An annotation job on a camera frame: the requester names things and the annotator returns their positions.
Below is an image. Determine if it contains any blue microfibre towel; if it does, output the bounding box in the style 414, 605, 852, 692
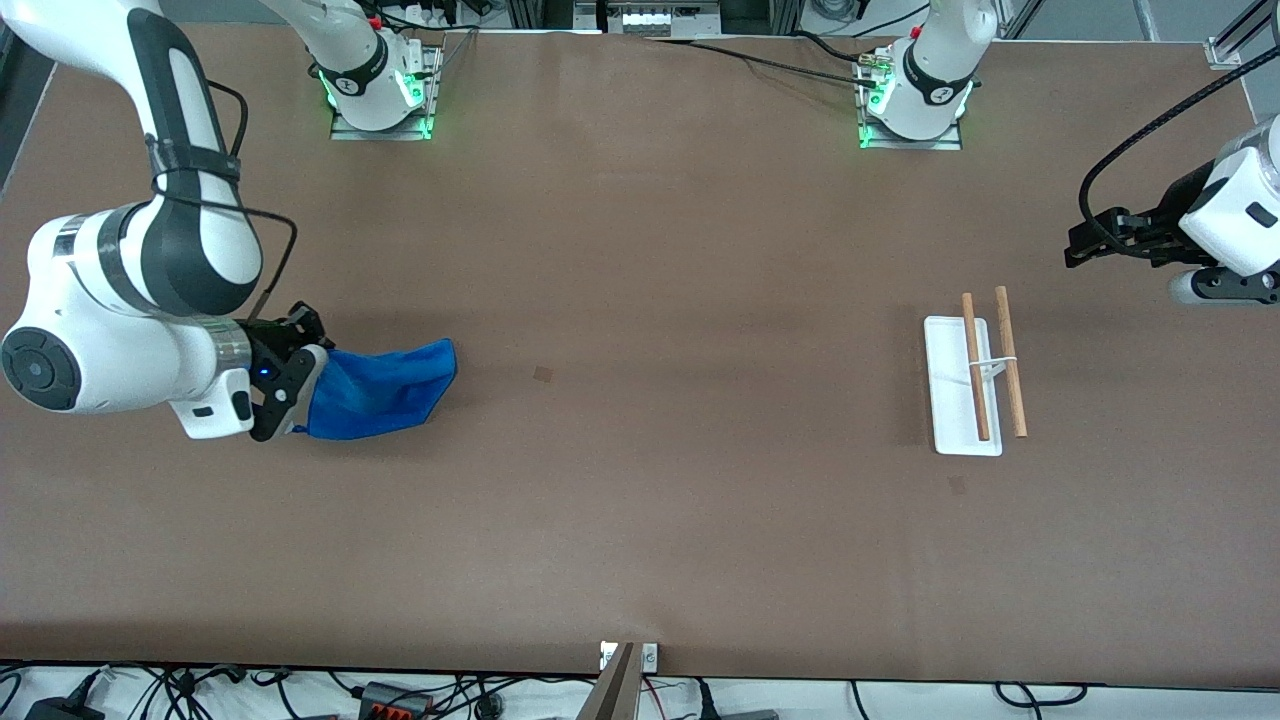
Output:
292, 338, 459, 441

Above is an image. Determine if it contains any black looped cable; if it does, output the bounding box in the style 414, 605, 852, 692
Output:
993, 681, 1089, 711

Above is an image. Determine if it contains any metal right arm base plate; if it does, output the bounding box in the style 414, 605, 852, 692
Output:
330, 45, 443, 142

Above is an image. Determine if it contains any long black table cable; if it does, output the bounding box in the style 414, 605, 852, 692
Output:
645, 36, 886, 91

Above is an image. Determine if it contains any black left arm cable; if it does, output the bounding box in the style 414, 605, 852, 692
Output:
1080, 45, 1280, 256

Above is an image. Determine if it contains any black power adapter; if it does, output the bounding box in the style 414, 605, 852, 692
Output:
25, 695, 106, 720

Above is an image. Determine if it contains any short black table cable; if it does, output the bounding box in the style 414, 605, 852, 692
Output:
795, 30, 876, 66

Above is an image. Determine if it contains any aluminium corner profile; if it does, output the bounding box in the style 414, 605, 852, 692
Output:
1205, 0, 1280, 69

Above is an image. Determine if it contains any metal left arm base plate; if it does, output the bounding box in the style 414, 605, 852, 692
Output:
857, 48, 964, 152

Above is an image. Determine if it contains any white rack with wooden rods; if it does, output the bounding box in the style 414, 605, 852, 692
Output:
923, 286, 1029, 458

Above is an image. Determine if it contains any black orange power box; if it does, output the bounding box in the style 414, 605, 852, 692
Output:
357, 681, 438, 720

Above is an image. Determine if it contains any brown post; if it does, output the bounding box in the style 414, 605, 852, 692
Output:
578, 642, 641, 720

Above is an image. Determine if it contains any thin grey cable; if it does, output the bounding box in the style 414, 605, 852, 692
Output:
425, 28, 481, 101

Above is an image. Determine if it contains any grey connector box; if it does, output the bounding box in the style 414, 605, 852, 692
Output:
598, 0, 723, 39

